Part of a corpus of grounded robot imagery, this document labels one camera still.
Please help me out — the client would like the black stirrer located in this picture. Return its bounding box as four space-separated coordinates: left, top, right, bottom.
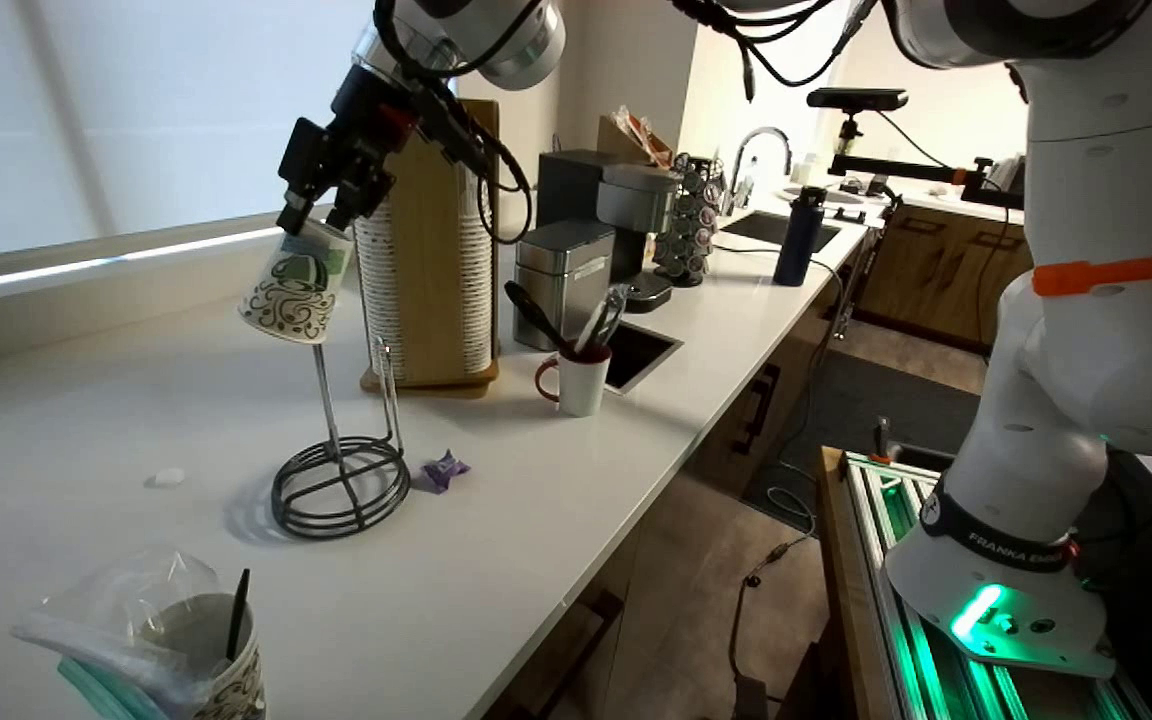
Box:
223 569 254 666

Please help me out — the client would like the chrome faucet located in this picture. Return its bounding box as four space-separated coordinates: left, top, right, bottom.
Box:
726 123 796 216

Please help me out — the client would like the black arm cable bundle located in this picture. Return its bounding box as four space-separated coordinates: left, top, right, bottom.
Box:
673 0 880 99

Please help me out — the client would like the black camera on stand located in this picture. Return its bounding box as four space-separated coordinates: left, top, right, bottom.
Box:
805 83 1008 204

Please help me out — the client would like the purple candy wrapper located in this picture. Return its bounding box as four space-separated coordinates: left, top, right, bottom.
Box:
407 447 471 495

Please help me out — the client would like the black wire towel holder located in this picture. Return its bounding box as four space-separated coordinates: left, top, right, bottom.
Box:
268 226 417 543

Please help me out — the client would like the wooden cabinet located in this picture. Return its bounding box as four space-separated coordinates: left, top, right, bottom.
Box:
850 196 1034 358

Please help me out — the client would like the grey coffee machine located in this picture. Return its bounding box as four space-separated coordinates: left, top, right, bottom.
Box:
530 150 679 314

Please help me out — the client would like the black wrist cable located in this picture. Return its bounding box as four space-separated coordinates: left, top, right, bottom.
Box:
390 71 534 248

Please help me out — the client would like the counter sink basin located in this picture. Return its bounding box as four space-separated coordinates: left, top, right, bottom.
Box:
718 207 847 258

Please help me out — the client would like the clear plastic utensil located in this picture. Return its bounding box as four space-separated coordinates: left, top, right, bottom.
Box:
573 287 629 364

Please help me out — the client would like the coffee pod carousel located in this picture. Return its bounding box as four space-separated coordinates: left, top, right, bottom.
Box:
650 151 726 293

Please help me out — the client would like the white mug red inside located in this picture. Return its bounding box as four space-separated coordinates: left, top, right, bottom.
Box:
530 349 611 420

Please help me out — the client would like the wooden knife block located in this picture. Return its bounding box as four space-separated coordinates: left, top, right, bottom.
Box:
591 106 675 172

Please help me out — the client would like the printed paper cup with bag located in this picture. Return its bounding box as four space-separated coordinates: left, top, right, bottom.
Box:
146 592 271 720

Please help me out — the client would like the black floor cable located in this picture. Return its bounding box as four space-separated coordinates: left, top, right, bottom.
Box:
725 531 819 720

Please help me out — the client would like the cloth item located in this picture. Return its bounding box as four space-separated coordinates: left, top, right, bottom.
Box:
236 216 354 349

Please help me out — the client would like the black tumbler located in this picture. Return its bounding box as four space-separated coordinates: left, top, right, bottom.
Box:
770 186 829 293

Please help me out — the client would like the teal plastic item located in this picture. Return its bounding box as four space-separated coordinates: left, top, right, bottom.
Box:
53 656 146 720

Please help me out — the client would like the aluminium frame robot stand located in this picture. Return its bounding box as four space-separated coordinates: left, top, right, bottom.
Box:
810 444 1152 720

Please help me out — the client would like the clear plastic bag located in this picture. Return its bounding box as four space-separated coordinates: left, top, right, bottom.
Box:
7 548 259 720

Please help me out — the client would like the orange strap band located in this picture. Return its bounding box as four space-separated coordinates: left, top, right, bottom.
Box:
1029 251 1152 300

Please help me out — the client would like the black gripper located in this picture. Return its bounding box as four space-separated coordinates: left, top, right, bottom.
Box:
276 61 426 235

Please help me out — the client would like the steel box with label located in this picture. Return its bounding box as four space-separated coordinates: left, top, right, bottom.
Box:
512 216 618 351

